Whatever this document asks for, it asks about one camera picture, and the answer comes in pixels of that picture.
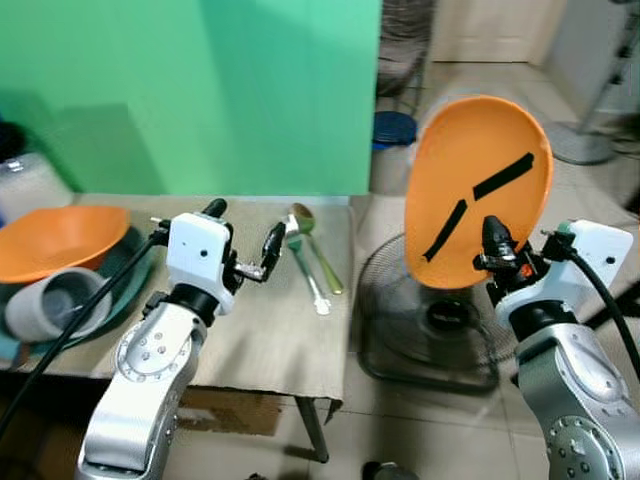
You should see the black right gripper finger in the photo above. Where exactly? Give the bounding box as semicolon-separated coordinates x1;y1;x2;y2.
482;215;518;260

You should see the orange plate with black stripes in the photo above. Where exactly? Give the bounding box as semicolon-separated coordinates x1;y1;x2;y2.
404;95;555;292

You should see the gold metal spoon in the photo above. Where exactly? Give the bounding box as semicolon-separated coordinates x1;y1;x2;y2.
289;203;345;297

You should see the black floor fan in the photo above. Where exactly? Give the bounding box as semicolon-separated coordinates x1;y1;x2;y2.
357;232;502;393

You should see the dark green tray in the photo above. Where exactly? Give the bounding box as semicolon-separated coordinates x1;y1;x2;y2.
0;227;158;367

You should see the green backdrop screen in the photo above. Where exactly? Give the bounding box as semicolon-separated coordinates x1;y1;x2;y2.
0;0;384;198

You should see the brown cardboard box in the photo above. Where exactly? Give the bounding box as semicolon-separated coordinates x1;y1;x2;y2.
174;388;288;438

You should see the blue-lidded plastic jar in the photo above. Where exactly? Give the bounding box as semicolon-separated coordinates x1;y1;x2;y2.
371;110;420;197

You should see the orange bowl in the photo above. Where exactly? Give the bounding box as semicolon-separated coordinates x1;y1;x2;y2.
0;205;132;285

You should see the black table leg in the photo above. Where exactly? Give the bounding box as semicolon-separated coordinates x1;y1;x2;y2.
296;396;332;464

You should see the clear plastic container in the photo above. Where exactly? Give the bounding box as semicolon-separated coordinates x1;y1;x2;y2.
0;120;74;227

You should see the grey cup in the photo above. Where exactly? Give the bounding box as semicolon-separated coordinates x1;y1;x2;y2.
4;267;113;344

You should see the beige door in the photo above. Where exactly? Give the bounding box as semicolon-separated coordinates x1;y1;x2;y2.
430;0;572;64

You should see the dark patterned chair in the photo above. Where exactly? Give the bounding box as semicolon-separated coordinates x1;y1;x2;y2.
377;0;433;102

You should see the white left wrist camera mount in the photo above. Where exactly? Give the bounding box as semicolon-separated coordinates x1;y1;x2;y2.
164;212;237;294

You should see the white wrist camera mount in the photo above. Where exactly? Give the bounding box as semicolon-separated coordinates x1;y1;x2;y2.
494;219;635;327
164;212;237;294

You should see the silver white-handled spoon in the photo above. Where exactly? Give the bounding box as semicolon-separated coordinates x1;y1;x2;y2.
284;214;332;317

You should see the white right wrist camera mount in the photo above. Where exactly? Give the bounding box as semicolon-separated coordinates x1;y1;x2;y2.
494;219;635;327

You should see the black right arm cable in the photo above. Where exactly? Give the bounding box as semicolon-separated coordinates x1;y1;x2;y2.
548;238;640;376

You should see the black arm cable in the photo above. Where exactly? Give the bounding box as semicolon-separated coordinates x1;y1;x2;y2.
0;232;169;441
548;238;640;376

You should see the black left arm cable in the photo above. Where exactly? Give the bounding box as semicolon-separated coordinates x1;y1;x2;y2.
0;232;169;441

